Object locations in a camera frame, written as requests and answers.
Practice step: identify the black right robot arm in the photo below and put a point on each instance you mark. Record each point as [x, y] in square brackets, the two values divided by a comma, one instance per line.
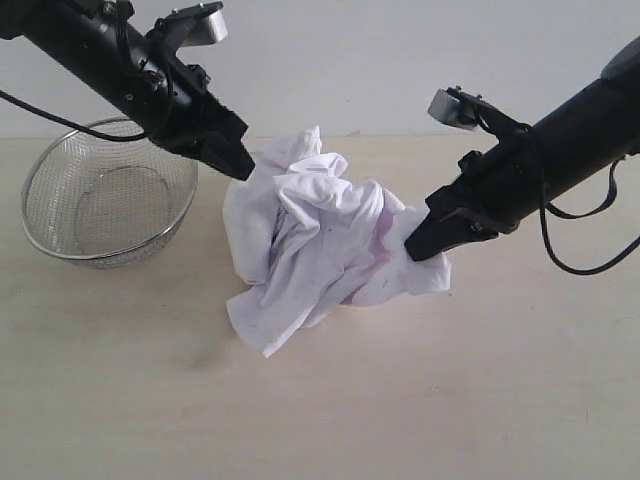
[595, 128]

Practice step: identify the white t-shirt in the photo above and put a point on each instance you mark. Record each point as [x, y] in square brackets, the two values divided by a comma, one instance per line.
[305, 240]

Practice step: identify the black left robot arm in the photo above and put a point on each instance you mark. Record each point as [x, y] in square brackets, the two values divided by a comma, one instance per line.
[79, 36]

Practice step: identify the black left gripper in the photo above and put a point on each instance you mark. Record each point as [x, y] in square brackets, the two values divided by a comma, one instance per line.
[172, 104]

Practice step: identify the metal wire mesh basket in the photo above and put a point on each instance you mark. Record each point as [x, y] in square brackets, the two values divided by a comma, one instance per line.
[100, 204]

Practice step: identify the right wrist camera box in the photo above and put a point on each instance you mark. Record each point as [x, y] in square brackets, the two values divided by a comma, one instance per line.
[456, 108]

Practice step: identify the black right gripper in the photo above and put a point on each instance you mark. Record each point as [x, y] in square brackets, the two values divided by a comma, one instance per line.
[498, 187]

